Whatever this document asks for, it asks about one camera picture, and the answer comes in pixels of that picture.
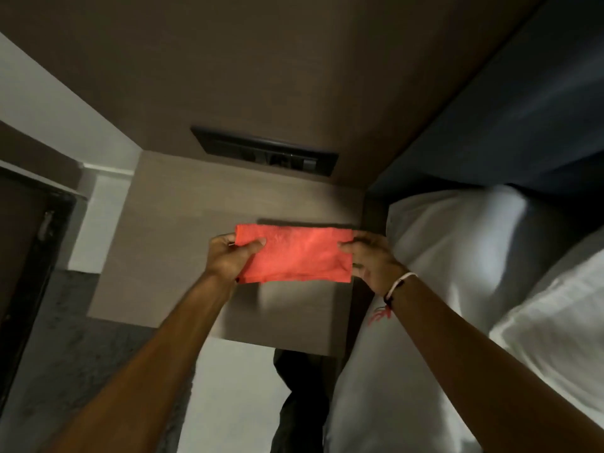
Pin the person's left hand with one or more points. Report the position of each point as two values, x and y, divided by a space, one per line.
222 259

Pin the person's right hand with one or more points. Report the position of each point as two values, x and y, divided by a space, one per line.
373 264

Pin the person's right thumb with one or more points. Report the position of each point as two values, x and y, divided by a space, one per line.
349 249

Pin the person's left thumb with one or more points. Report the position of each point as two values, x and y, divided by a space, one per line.
250 246

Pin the red cloth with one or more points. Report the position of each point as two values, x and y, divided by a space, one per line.
295 253

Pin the person's left forearm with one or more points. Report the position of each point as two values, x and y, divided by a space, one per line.
141 372

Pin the person's right forearm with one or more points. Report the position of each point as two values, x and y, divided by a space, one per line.
481 372

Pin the wooden bedside table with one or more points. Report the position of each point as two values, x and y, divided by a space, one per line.
226 249

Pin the white pillow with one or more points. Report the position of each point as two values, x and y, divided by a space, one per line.
472 240

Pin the person's dark trouser leg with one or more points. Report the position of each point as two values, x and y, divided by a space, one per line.
302 400

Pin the dark padded headboard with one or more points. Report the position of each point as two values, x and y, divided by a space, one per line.
509 103

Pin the black wall socket panel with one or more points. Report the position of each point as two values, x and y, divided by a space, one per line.
264 150

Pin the dark door frame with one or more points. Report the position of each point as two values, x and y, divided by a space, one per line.
28 259

